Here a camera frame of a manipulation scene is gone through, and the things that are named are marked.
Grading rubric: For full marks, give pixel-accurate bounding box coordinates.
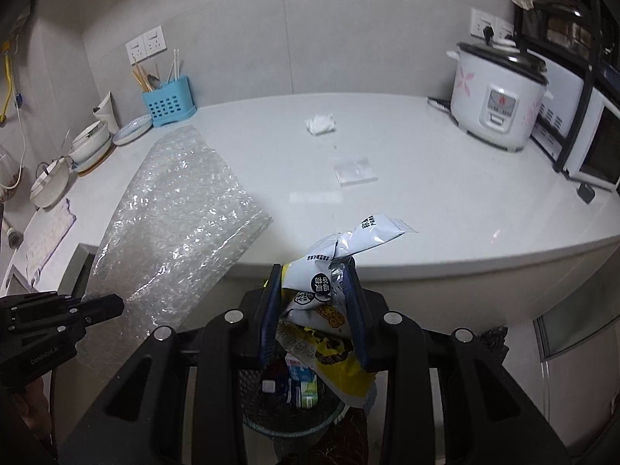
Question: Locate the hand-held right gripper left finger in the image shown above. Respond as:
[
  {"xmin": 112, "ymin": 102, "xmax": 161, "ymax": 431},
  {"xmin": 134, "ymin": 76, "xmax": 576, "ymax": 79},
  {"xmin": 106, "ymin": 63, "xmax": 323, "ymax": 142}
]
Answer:
[{"xmin": 58, "ymin": 264, "xmax": 283, "ymax": 465}]

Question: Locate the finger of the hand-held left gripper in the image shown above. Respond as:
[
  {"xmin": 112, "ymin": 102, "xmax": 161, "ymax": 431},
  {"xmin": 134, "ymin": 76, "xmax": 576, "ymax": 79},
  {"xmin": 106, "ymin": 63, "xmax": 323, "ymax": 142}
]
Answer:
[{"xmin": 72, "ymin": 294, "xmax": 125, "ymax": 331}]

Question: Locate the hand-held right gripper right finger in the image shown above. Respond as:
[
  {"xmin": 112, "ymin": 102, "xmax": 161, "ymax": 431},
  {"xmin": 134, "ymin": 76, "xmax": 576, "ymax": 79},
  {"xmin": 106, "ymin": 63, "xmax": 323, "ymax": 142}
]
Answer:
[{"xmin": 343, "ymin": 258, "xmax": 572, "ymax": 465}]

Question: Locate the yellow snack wrapper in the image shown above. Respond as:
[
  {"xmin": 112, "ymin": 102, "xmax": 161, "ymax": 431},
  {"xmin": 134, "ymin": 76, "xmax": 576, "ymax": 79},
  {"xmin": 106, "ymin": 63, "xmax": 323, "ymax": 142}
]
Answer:
[{"xmin": 275, "ymin": 262, "xmax": 379, "ymax": 410}]

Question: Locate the white pill bottle green label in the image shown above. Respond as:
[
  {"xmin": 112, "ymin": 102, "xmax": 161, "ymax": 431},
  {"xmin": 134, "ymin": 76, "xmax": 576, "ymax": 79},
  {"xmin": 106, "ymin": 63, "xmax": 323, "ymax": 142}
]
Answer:
[{"xmin": 260, "ymin": 378, "xmax": 320, "ymax": 410}]

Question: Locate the blue silver snack bag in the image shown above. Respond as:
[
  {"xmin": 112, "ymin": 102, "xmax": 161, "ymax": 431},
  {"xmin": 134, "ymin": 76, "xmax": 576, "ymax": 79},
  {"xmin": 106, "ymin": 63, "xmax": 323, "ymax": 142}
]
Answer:
[{"xmin": 304, "ymin": 212, "xmax": 419, "ymax": 298}]

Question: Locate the black mesh trash bin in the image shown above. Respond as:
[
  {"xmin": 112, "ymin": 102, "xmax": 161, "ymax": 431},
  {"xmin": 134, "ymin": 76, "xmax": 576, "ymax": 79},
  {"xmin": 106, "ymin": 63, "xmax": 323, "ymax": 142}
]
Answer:
[{"xmin": 239, "ymin": 367, "xmax": 342, "ymax": 449}]

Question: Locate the clear bubble wrap sheet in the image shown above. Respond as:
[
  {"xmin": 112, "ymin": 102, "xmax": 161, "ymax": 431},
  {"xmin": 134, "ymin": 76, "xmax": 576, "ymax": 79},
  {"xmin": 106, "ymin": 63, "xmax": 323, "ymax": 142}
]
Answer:
[{"xmin": 76, "ymin": 125, "xmax": 274, "ymax": 374}]

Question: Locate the person's left hand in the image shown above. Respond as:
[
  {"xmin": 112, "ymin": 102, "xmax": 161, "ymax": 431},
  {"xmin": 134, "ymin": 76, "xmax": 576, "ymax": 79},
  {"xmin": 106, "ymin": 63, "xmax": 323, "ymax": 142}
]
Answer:
[{"xmin": 10, "ymin": 378, "xmax": 53, "ymax": 447}]

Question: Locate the blue white carton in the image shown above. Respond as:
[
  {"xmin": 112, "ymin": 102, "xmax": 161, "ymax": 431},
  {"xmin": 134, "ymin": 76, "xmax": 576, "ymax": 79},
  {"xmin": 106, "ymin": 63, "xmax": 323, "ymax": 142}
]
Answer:
[{"xmin": 285, "ymin": 353, "xmax": 313, "ymax": 384}]

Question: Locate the pale dish cloth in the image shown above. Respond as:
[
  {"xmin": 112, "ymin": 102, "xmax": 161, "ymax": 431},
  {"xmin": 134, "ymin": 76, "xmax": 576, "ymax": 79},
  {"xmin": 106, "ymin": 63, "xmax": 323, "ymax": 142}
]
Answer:
[{"xmin": 23, "ymin": 198, "xmax": 78, "ymax": 278}]

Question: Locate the dark red plush clothing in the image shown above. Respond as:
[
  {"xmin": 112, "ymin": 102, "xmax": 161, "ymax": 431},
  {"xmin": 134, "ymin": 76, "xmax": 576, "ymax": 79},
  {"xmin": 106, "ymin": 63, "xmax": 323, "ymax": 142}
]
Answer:
[{"xmin": 276, "ymin": 409, "xmax": 371, "ymax": 465}]

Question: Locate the white pot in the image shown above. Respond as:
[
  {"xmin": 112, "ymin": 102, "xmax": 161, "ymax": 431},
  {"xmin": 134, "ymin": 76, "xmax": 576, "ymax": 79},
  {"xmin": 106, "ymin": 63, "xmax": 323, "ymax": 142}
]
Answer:
[{"xmin": 29, "ymin": 156, "xmax": 74, "ymax": 209}]

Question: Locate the wooden board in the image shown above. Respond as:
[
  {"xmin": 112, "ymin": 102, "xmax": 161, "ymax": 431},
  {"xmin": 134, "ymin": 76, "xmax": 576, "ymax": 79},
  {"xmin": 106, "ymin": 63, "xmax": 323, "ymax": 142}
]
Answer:
[{"xmin": 76, "ymin": 143, "xmax": 118, "ymax": 178}]

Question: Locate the clear plastic sachet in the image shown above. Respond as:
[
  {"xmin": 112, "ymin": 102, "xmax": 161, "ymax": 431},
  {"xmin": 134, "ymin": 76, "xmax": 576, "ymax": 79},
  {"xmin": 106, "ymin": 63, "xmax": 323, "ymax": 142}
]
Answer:
[{"xmin": 331, "ymin": 156, "xmax": 379, "ymax": 186}]

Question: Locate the stack of white bowls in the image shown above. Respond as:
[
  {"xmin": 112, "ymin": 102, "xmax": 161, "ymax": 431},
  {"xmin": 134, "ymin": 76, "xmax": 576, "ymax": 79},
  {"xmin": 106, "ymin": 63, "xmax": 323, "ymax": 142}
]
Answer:
[{"xmin": 69, "ymin": 121, "xmax": 112, "ymax": 164}]

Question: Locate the blue striped plate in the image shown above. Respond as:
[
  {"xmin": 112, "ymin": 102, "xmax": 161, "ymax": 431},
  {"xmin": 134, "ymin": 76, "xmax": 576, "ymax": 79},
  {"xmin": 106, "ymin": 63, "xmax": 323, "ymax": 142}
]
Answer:
[{"xmin": 112, "ymin": 112, "xmax": 154, "ymax": 147}]

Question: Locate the white tapered cup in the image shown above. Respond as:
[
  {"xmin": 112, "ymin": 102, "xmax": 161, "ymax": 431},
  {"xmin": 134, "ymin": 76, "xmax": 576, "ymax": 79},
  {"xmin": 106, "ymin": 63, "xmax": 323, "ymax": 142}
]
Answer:
[{"xmin": 93, "ymin": 91, "xmax": 120, "ymax": 135}]

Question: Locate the crumpled white tissue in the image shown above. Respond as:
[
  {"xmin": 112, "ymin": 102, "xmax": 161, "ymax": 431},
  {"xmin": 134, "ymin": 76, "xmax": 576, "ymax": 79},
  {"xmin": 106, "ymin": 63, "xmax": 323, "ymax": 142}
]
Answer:
[{"xmin": 303, "ymin": 113, "xmax": 337, "ymax": 136}]

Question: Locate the blue plastic cutlery holder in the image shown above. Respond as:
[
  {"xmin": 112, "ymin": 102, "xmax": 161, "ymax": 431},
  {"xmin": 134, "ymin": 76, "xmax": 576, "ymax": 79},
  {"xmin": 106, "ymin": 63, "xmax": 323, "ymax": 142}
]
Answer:
[{"xmin": 141, "ymin": 76, "xmax": 197, "ymax": 129}]

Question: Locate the bundle of wooden chopsticks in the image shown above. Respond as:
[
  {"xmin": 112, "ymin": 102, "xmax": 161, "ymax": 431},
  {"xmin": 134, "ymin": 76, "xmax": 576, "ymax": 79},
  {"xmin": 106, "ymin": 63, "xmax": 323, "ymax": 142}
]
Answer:
[{"xmin": 132, "ymin": 61, "xmax": 152, "ymax": 94}]

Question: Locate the white floral rice cooker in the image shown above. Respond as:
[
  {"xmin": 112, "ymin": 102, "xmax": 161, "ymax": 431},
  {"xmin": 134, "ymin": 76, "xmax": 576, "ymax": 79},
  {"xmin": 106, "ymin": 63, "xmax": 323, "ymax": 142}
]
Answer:
[{"xmin": 444, "ymin": 42, "xmax": 551, "ymax": 152}]

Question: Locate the white microwave oven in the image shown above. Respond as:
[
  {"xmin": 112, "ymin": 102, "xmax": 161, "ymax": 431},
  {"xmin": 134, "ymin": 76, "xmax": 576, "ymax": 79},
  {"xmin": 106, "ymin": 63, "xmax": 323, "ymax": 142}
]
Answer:
[{"xmin": 528, "ymin": 55, "xmax": 620, "ymax": 189}]

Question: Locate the yellow cable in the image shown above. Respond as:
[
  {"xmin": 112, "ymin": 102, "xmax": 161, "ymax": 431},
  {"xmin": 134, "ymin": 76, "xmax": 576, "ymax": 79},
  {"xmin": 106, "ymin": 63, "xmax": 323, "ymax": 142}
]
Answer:
[{"xmin": 0, "ymin": 40, "xmax": 14, "ymax": 129}]

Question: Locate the white wall socket plate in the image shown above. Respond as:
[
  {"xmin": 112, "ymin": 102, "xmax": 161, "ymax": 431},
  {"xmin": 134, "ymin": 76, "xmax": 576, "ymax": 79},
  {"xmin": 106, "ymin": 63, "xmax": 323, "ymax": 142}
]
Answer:
[
  {"xmin": 144, "ymin": 28, "xmax": 168, "ymax": 57},
  {"xmin": 125, "ymin": 39, "xmax": 148, "ymax": 67}
]

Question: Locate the white wall outlet strip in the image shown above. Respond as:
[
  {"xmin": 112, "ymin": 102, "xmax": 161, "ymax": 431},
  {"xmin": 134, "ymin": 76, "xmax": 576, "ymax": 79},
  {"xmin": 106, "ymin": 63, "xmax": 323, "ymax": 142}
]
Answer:
[{"xmin": 470, "ymin": 8, "xmax": 517, "ymax": 43}]

